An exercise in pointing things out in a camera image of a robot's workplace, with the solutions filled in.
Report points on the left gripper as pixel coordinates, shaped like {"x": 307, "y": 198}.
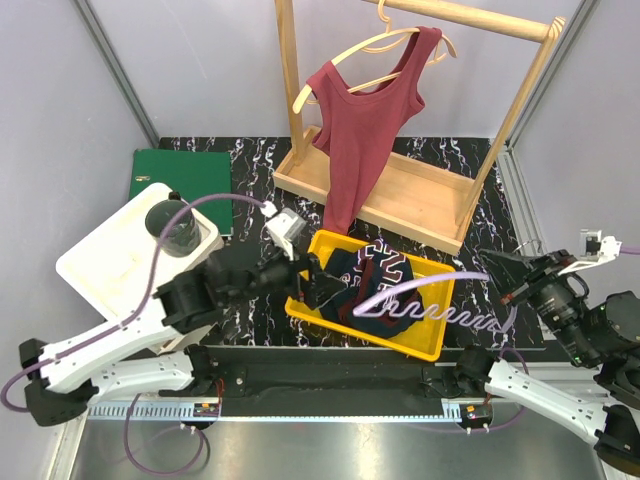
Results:
{"x": 320, "y": 285}

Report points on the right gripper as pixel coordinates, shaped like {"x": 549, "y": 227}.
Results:
{"x": 509, "y": 273}

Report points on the lilac plastic hanger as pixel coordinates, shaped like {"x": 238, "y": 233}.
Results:
{"x": 430, "y": 305}

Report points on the navy tank top maroon trim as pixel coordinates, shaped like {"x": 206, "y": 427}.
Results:
{"x": 373, "y": 268}

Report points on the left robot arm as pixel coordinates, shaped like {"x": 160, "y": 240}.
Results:
{"x": 67, "y": 377}

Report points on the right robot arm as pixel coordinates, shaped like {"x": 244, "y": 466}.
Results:
{"x": 596, "y": 395}

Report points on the wooden clothes hanger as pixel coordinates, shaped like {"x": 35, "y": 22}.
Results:
{"x": 444, "y": 47}

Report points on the yellow plastic tray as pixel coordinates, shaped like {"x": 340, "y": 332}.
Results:
{"x": 423, "y": 339}

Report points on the wooden clothes rack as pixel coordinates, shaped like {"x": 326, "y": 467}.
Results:
{"x": 412, "y": 198}

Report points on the dark grey cup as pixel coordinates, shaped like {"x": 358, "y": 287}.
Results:
{"x": 184, "y": 235}

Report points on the green folder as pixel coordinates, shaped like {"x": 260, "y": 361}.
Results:
{"x": 192, "y": 174}

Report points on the white wooden storage box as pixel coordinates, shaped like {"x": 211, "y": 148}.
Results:
{"x": 110, "y": 266}

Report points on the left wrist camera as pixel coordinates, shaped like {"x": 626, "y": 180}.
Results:
{"x": 283, "y": 226}

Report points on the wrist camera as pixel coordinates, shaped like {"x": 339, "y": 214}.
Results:
{"x": 283, "y": 226}
{"x": 595, "y": 250}

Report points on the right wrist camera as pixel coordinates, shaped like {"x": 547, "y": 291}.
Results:
{"x": 595, "y": 250}

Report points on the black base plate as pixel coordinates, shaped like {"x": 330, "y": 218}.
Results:
{"x": 309, "y": 383}

